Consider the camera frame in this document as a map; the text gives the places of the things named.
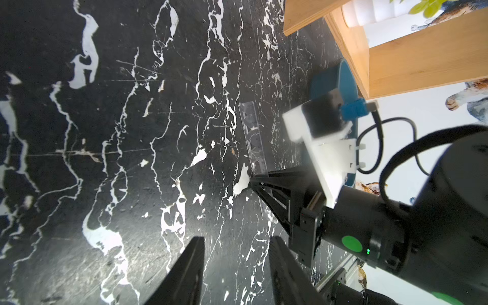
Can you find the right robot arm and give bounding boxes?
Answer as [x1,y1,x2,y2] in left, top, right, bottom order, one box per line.
[250,125,487,304]

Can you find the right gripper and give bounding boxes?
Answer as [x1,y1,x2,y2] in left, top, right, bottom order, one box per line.
[250,167,327,267]

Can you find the clear straight stencil ruler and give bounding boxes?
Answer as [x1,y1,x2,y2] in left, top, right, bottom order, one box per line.
[239,102,268,175]

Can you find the teal plastic storage box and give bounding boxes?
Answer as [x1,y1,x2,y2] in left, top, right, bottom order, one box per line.
[308,58,361,188]

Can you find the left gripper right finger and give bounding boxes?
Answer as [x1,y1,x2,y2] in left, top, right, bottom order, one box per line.
[269,236,325,304]

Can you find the wooden desk shelf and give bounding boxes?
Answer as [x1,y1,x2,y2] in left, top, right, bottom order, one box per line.
[283,1,487,99]

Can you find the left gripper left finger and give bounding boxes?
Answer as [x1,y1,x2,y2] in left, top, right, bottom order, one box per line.
[146,236,205,305]

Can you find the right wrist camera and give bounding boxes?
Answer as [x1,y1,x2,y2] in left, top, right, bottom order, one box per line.
[282,88,379,208]

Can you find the potted flower white pot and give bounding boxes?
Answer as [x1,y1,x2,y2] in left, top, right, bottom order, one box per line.
[341,0,439,28]

